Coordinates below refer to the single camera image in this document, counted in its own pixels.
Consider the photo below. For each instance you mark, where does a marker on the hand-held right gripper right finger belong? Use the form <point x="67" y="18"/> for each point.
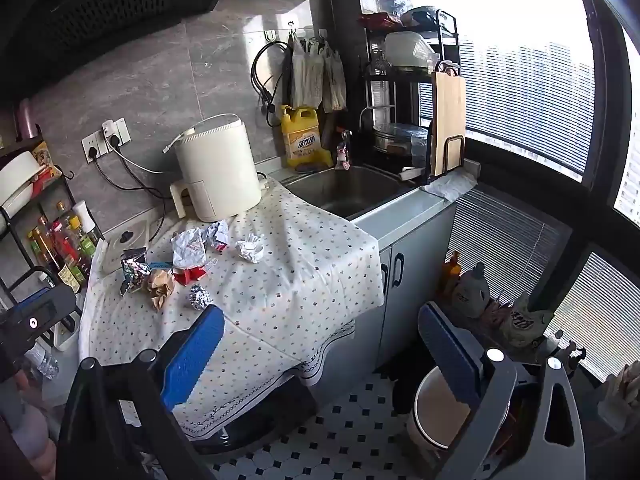
<point x="447" y="355"/>

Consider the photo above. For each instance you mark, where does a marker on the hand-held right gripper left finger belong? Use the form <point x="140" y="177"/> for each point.
<point x="192" y="355"/>

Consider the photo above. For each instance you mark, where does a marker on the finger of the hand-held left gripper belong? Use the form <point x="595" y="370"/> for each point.
<point x="40" y="312"/>

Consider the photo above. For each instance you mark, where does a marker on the white bucket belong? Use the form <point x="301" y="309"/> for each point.
<point x="437" y="410"/>

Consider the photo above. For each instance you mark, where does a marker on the foil ball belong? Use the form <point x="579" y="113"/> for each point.
<point x="198" y="296"/>

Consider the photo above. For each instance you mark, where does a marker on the brown paper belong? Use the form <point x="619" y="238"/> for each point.
<point x="159" y="287"/>

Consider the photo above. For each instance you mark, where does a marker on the red wrapper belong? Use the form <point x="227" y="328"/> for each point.
<point x="187" y="276"/>

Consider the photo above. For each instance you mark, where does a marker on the shiny snack packet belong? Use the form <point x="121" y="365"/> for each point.
<point x="132" y="265"/>

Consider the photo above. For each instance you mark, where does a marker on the large white wrapper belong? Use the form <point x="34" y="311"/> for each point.
<point x="189" y="250"/>

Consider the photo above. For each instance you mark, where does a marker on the white paper ball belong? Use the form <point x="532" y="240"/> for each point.
<point x="250" y="250"/>

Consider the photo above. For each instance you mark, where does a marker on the grey wrapper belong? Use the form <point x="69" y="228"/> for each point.
<point x="217" y="235"/>

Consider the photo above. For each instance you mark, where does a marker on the person's left hand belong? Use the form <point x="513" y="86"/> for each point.
<point x="37" y="435"/>

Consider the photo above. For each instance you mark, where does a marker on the clear water bottle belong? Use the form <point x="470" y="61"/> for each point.
<point x="45" y="362"/>

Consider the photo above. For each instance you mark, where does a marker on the orange refill pouch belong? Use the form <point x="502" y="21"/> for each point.
<point x="494" y="316"/>

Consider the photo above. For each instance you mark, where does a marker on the white laundry detergent bottle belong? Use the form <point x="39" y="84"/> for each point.
<point x="470" y="295"/>

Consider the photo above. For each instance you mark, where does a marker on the row of sauce bottles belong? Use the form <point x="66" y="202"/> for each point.
<point x="60" y="250"/>

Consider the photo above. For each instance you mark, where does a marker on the black spice rack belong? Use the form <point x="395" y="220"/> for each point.
<point x="15" y="240"/>

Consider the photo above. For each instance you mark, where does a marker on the orange bottle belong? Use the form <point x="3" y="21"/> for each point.
<point x="451" y="275"/>

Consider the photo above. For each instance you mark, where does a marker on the green white refill pouch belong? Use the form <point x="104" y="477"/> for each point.
<point x="522" y="322"/>

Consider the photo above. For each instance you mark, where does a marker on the black round appliance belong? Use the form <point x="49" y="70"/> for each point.
<point x="260" y="420"/>

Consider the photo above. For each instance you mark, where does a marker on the grey base cabinet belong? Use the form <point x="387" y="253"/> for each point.
<point x="415" y="260"/>

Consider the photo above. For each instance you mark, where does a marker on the white kitchen scale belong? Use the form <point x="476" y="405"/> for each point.
<point x="125" y="240"/>

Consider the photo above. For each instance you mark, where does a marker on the dotted white tablecloth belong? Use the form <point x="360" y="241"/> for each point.
<point x="280" y="280"/>

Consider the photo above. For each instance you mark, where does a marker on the white window blind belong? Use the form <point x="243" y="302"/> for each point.
<point x="505" y="250"/>
<point x="600" y="310"/>

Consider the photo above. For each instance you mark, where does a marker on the row of small toiletry bottles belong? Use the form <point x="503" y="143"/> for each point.
<point x="567" y="352"/>

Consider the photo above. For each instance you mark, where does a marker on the white bowl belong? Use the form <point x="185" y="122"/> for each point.
<point x="17" y="180"/>

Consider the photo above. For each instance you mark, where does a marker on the white rag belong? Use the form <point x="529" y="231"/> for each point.
<point x="450" y="186"/>

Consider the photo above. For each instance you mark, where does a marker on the pale storage container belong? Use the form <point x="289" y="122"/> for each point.
<point x="620" y="395"/>

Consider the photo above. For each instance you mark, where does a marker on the white air fryer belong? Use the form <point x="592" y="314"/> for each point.
<point x="220" y="170"/>

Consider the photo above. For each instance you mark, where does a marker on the pink cup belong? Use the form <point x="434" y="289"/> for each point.
<point x="26" y="120"/>

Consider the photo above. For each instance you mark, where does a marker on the steel sink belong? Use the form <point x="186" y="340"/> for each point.
<point x="345" y="190"/>

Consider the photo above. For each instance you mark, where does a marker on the steel pot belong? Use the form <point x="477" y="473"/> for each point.
<point x="395" y="137"/>

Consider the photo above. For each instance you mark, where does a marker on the wooden cutting board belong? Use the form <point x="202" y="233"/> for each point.
<point x="448" y="125"/>

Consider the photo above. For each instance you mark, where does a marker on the yellow detergent bottle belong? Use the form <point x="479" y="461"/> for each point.
<point x="302" y="145"/>

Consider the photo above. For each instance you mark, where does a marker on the black dish rack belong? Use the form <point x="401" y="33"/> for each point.
<point x="369" y="75"/>

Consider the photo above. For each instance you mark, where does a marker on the hanging plastic bags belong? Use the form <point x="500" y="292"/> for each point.
<point x="305" y="80"/>

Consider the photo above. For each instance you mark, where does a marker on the white plastic container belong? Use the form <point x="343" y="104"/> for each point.
<point x="405" y="50"/>

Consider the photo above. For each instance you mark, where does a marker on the black range hood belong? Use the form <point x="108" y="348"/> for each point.
<point x="100" y="10"/>

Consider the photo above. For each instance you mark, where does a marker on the white wall socket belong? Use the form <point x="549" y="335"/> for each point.
<point x="117" y="132"/>
<point x="92" y="147"/>

